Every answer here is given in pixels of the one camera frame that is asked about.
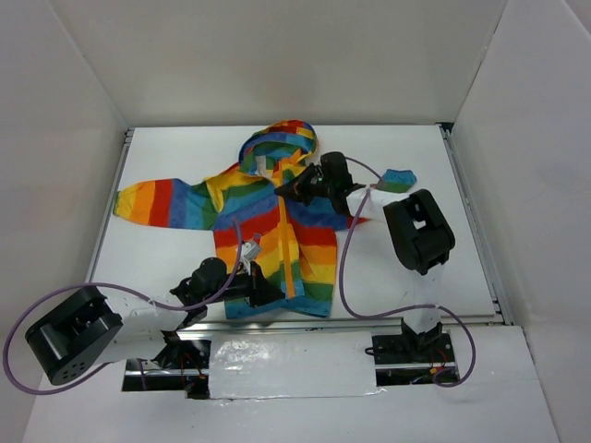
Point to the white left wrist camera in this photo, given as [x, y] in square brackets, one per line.
[250, 250]

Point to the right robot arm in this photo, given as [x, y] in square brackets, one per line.
[421, 236]

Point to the rainbow striped hooded jacket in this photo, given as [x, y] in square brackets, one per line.
[298, 242]

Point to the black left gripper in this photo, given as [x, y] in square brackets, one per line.
[254, 284]

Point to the white foil covered panel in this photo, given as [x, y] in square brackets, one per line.
[294, 365]

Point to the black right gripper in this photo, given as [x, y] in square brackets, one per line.
[306, 181]

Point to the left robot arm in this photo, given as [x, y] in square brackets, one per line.
[103, 322]

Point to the aluminium table frame rail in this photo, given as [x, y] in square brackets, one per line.
[153, 260]

